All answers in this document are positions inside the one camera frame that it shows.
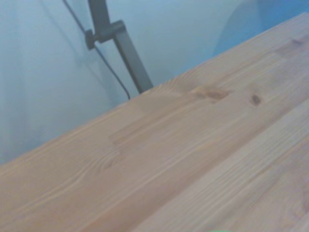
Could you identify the black tripod stand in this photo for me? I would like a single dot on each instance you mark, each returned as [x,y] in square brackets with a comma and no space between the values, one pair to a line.
[125,48]

